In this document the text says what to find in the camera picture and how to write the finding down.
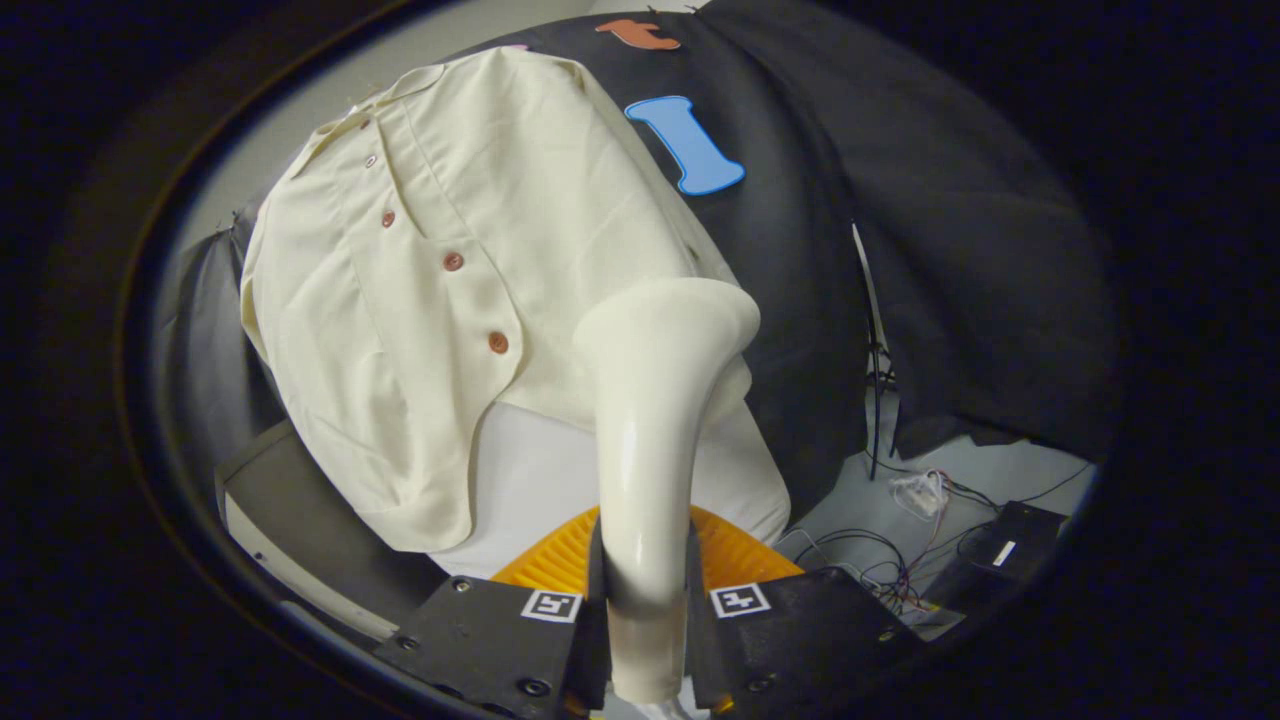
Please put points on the black backdrop cloth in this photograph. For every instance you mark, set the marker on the black backdrop cloth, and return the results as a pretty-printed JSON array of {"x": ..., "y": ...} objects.
[{"x": 950, "y": 250}]

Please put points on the white garment steamer head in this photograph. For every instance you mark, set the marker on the white garment steamer head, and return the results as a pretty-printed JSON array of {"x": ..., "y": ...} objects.
[{"x": 650, "y": 420}]

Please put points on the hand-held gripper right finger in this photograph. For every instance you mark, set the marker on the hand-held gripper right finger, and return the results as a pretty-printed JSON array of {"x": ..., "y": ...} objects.
[{"x": 810, "y": 635}]

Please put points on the grey drawer cabinet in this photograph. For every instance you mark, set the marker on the grey drawer cabinet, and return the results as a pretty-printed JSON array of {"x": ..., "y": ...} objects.
[{"x": 300, "y": 510}]

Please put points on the cream button-up shirt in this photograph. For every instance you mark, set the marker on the cream button-up shirt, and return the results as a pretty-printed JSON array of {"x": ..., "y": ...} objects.
[{"x": 450, "y": 350}]

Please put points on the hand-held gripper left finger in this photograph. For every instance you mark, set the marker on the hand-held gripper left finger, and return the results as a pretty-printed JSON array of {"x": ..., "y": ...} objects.
[{"x": 480, "y": 635}]

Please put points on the black power box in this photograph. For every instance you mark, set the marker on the black power box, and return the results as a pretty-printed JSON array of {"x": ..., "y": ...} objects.
[{"x": 1010, "y": 545}]

